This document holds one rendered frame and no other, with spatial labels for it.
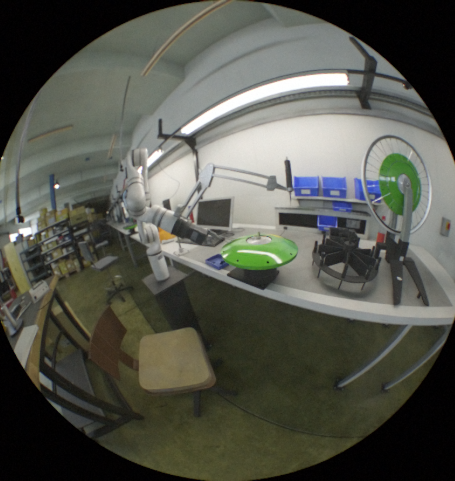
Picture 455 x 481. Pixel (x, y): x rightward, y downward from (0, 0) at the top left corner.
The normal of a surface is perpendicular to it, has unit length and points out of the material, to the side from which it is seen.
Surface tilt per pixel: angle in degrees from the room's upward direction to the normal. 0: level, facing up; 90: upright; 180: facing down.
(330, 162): 90
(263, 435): 0
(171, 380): 0
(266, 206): 90
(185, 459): 0
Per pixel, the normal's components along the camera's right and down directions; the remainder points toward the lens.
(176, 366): -0.11, -0.94
